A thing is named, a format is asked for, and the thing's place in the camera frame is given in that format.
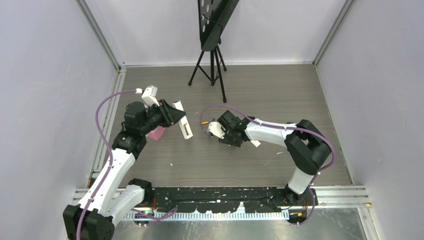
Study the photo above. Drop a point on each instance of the white remote control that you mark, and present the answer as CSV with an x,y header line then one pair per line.
x,y
183,122

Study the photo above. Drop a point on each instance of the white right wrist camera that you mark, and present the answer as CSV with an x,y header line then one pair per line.
x,y
216,129

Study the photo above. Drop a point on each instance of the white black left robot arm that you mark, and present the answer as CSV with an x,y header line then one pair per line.
x,y
97,214

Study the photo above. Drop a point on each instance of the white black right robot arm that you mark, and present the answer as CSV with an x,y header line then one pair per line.
x,y
308,148

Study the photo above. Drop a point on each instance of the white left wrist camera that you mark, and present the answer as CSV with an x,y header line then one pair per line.
x,y
148,95

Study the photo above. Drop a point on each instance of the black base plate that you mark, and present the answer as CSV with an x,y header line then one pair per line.
x,y
219,200

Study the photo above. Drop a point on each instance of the pink metronome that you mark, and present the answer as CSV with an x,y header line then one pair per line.
x,y
158,132

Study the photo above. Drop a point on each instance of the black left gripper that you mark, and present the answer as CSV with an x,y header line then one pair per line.
x,y
170,115

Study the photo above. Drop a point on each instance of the black music stand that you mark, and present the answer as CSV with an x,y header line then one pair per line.
x,y
213,16

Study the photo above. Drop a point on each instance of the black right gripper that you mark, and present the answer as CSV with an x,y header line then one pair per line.
x,y
225,140

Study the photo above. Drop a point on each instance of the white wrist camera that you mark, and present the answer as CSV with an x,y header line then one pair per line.
x,y
148,95
216,129

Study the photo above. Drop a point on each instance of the white remote battery cover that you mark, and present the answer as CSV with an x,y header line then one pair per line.
x,y
256,143

